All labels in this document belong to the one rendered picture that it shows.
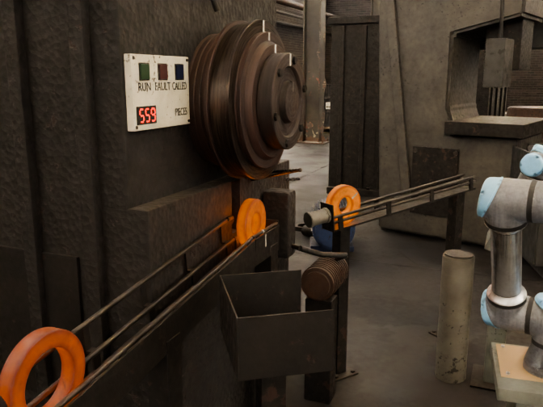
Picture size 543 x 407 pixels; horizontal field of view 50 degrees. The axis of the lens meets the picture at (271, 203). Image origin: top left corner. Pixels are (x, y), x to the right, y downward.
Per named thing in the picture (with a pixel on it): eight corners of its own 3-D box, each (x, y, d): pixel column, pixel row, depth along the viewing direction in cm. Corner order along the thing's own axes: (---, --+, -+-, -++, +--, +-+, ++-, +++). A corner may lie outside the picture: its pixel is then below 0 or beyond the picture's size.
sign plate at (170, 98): (127, 131, 139) (123, 53, 135) (183, 123, 163) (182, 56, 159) (135, 132, 138) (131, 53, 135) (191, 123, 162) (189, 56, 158)
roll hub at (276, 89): (256, 153, 164) (255, 51, 158) (291, 144, 189) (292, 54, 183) (275, 155, 162) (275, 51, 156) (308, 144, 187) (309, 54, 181)
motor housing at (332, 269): (296, 402, 217) (298, 266, 206) (315, 375, 237) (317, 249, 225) (330, 409, 212) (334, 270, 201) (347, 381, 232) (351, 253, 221)
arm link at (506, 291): (528, 343, 179) (532, 195, 151) (478, 332, 187) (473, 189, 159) (536, 316, 187) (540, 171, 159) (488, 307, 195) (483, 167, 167)
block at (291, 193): (260, 256, 208) (259, 190, 203) (268, 250, 215) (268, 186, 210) (288, 260, 204) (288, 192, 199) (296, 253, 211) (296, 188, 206)
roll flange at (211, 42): (177, 187, 165) (171, 14, 155) (247, 165, 207) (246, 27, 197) (208, 190, 161) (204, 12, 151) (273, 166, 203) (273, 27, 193)
